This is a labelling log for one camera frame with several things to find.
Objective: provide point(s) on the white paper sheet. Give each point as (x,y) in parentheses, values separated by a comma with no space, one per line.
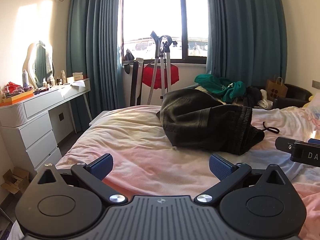
(76,83)

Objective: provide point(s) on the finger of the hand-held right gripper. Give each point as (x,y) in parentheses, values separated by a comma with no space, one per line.
(315,141)
(283,144)

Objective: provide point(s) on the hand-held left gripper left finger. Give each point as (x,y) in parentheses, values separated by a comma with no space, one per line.
(101,166)

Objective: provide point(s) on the white dressing table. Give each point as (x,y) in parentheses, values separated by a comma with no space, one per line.
(50,100)

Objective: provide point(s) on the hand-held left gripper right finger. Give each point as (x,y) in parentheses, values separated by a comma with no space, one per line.
(221,167)

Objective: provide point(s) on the black armchair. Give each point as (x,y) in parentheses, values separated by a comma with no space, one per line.
(297,92)

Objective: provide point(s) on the orange tray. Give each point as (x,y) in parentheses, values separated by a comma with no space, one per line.
(15,99)

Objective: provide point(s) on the garment steamer stand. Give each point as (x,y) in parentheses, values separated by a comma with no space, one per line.
(165,55)

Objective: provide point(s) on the dark framed window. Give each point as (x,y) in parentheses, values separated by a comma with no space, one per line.
(155,10)

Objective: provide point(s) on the black pants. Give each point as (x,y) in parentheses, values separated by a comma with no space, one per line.
(200,120)

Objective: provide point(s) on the white drawer cabinet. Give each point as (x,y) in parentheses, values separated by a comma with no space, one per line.
(37,140)

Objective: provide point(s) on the white framed vanity mirror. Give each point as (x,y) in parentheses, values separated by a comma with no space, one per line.
(41,60)

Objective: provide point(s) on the teal curtain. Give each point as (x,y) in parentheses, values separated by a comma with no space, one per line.
(245,30)
(95,42)

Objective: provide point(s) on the red cloth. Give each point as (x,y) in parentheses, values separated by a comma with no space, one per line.
(150,77)

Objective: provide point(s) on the black clothes pile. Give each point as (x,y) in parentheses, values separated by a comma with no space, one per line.
(252,95)

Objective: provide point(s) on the cardboard box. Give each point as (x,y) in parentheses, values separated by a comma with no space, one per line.
(15,180)

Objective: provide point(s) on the pastel pillow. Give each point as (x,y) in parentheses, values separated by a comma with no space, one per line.
(313,107)

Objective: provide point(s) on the red pouch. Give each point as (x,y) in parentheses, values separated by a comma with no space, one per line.
(11,84)

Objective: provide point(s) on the white spray bottle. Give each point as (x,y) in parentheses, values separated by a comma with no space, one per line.
(25,80)

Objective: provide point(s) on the grey wall switch plate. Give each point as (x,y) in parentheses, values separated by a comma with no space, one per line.
(316,84)

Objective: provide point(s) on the beige box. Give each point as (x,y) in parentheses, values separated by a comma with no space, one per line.
(78,77)

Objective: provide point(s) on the pink bed blanket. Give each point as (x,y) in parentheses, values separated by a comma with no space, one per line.
(140,142)

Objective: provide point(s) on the brown paper bag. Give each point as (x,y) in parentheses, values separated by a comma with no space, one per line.
(275,90)

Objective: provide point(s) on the group of cosmetic bottles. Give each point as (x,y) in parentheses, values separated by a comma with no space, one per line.
(52,81)

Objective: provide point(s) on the dark cloth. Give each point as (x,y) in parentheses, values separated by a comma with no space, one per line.
(128,56)

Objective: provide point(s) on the folded ironing board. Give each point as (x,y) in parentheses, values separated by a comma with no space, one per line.
(135,85)

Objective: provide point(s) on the green clothes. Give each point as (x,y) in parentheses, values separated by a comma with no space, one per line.
(212,81)

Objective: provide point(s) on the white cloth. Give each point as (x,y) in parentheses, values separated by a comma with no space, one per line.
(265,103)

